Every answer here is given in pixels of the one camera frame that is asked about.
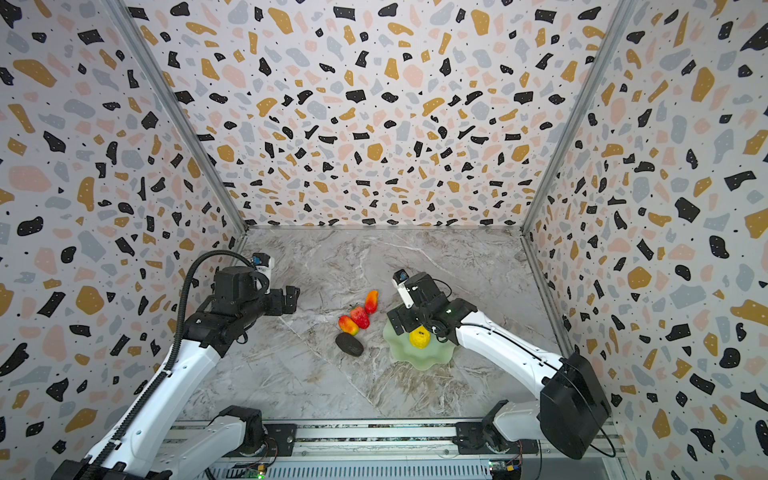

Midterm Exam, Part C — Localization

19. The yellow fake lemon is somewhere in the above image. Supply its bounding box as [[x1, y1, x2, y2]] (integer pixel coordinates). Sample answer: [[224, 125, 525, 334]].
[[409, 326, 431, 350]]

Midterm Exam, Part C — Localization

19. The red fake strawberry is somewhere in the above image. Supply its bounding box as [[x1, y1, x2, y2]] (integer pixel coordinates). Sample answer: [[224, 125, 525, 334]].
[[349, 306, 370, 329]]

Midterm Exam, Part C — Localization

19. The red orange fake apple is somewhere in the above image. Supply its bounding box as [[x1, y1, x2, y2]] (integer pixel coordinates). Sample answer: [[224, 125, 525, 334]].
[[338, 315, 359, 336]]

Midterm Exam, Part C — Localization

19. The dark fake avocado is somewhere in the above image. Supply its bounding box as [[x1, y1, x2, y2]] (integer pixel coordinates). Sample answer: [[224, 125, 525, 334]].
[[335, 332, 364, 357]]

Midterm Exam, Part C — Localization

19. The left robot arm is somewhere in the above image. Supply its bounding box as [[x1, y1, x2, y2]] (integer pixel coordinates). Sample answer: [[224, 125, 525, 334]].
[[53, 266, 300, 479]]

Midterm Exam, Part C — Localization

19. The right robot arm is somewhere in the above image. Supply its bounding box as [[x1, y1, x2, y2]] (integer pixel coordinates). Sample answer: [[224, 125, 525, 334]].
[[387, 270, 611, 460]]

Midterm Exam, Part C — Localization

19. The light green wavy fruit bowl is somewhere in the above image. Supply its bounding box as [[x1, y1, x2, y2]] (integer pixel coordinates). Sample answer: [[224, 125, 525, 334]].
[[383, 322, 456, 371]]

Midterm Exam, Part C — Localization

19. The red yellow fake mango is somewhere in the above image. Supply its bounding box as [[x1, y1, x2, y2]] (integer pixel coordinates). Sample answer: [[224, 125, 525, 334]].
[[364, 290, 379, 315]]

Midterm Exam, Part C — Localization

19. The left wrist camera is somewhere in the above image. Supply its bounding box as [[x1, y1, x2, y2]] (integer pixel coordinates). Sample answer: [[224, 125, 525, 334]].
[[251, 252, 274, 278]]

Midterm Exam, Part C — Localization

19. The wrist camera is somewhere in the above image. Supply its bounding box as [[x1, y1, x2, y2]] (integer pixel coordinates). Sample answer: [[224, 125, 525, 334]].
[[251, 252, 274, 278], [392, 269, 414, 309]]

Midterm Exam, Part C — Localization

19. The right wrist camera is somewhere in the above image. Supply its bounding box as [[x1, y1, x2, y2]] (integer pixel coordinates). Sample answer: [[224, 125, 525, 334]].
[[392, 269, 414, 309]]

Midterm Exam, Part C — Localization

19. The black corrugated cable hose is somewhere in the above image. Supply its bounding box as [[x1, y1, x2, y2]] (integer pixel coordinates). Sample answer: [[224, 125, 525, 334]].
[[77, 250, 265, 480]]

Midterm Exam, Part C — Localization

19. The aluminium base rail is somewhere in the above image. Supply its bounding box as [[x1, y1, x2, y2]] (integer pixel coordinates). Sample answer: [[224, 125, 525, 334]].
[[196, 418, 634, 479]]

